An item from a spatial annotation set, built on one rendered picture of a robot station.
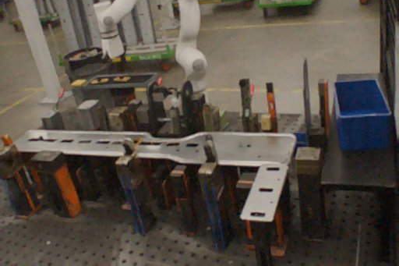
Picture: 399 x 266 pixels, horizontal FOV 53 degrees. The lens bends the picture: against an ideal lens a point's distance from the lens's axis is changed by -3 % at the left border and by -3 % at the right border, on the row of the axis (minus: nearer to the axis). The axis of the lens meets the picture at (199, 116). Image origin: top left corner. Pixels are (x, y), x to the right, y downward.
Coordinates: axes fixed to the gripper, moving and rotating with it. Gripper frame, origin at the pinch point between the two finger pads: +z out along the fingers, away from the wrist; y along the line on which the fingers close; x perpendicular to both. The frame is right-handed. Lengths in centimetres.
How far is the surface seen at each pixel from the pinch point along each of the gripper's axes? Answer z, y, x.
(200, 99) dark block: 12, 6, 50
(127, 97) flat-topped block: 15.3, 4.2, 4.7
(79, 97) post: 14.7, 9.6, -24.1
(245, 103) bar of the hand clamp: 12, 7, 71
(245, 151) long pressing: 23, 25, 78
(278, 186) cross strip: 23, 42, 98
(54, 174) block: 27, 56, 3
